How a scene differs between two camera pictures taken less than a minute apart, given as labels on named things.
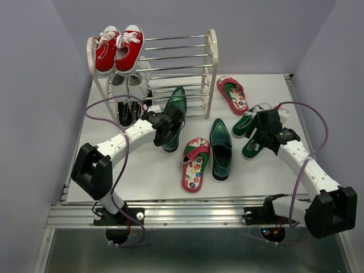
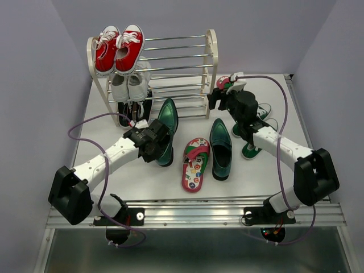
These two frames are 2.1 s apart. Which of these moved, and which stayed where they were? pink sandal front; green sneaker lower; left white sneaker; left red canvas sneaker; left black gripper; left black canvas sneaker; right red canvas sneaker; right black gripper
Moved: right black gripper; left black gripper
Stayed: left red canvas sneaker; right red canvas sneaker; pink sandal front; left white sneaker; green sneaker lower; left black canvas sneaker
